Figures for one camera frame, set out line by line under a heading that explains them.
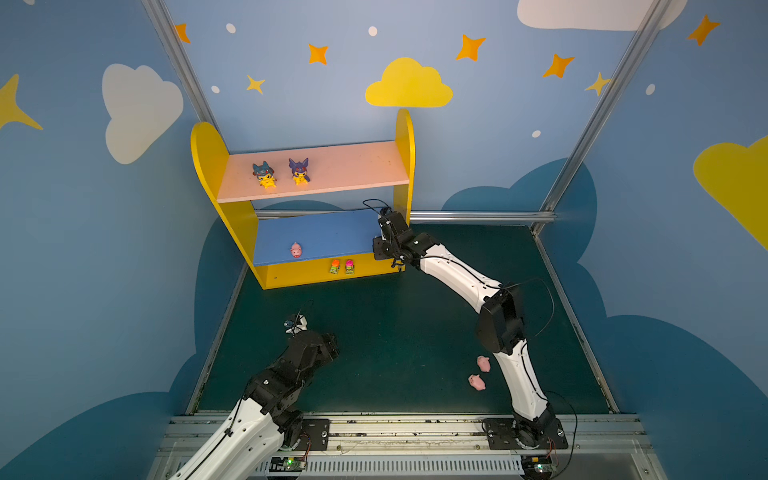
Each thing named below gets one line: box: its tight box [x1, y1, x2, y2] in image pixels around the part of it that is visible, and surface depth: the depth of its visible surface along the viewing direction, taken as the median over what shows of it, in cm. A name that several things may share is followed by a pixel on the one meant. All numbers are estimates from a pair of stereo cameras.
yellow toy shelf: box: [191, 110, 416, 290], surface depth 79 cm
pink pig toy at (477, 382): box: [468, 374, 487, 391], surface depth 84 cm
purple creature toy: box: [288, 157, 311, 185], surface depth 73 cm
